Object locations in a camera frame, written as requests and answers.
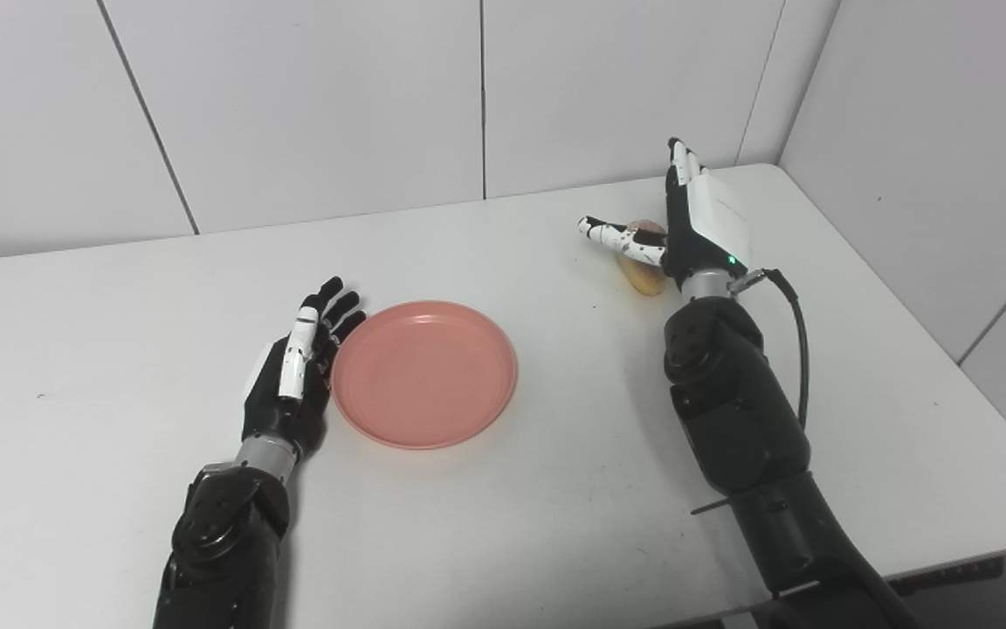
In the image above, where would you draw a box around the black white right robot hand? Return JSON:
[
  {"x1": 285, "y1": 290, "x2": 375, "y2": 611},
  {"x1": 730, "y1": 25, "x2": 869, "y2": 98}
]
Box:
[{"x1": 577, "y1": 137, "x2": 753, "y2": 285}]

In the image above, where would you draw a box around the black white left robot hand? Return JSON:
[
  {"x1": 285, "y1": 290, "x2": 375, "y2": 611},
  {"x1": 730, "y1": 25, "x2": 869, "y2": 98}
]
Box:
[{"x1": 241, "y1": 276, "x2": 369, "y2": 460}]

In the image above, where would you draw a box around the oval bread roll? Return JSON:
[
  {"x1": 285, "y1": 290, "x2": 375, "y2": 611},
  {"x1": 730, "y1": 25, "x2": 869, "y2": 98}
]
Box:
[{"x1": 621, "y1": 218, "x2": 670, "y2": 298}]

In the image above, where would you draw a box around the pink round plate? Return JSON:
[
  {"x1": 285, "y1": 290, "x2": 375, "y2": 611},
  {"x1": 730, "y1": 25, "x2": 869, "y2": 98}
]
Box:
[{"x1": 331, "y1": 301, "x2": 519, "y2": 451}]

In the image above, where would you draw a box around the dark table underframe bar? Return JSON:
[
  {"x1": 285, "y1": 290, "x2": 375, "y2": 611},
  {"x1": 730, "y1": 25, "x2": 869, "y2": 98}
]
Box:
[{"x1": 885, "y1": 556, "x2": 1006, "y2": 598}]

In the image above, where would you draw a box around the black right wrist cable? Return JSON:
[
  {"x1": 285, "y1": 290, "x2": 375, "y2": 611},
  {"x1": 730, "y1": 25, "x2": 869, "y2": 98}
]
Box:
[{"x1": 728, "y1": 267, "x2": 811, "y2": 431}]

